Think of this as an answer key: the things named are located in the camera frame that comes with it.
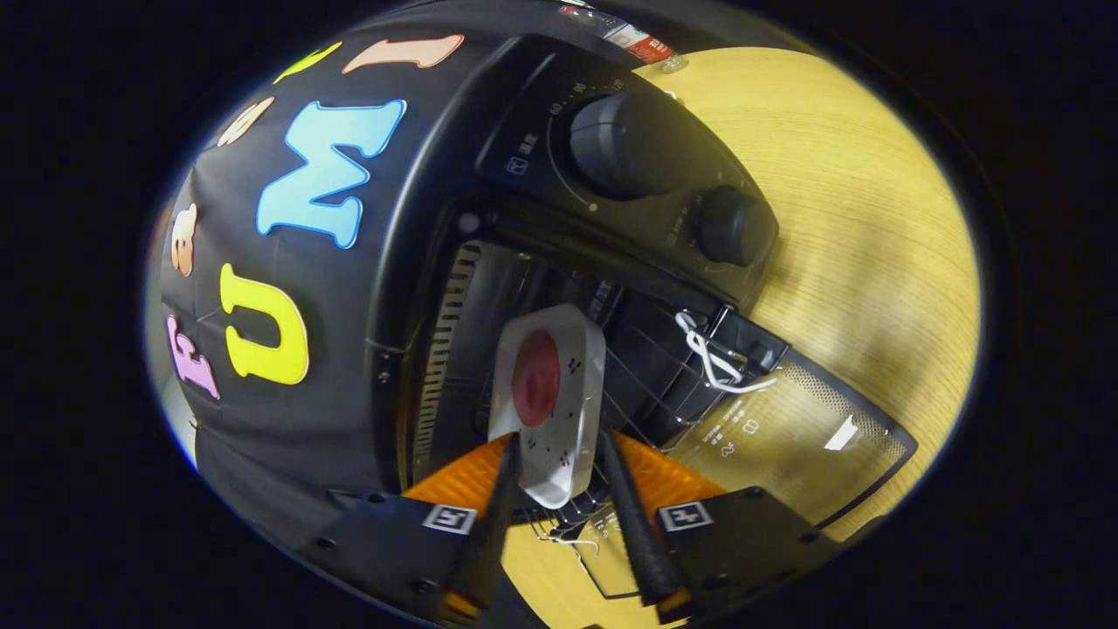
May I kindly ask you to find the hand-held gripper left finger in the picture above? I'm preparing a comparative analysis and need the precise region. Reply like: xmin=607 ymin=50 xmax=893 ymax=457
xmin=301 ymin=432 xmax=525 ymax=626

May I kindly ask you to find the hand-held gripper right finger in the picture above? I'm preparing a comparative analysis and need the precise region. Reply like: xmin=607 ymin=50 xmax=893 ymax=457
xmin=597 ymin=428 xmax=844 ymax=623

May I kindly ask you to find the white square plate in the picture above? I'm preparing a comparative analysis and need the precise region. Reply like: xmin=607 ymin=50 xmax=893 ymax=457
xmin=487 ymin=303 xmax=607 ymax=510

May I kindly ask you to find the pink round food slice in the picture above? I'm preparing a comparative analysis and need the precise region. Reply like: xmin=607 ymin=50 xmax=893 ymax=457
xmin=511 ymin=329 xmax=562 ymax=428

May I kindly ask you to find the black toaster oven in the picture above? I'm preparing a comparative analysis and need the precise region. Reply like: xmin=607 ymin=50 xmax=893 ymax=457
xmin=365 ymin=35 xmax=920 ymax=604

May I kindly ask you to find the clear plastic water bottle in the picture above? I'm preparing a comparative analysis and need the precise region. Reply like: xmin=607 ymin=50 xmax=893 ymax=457
xmin=559 ymin=3 xmax=689 ymax=74

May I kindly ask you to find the white string tie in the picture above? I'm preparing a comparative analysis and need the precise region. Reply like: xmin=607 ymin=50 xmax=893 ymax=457
xmin=674 ymin=311 xmax=778 ymax=394
xmin=535 ymin=527 xmax=604 ymax=560

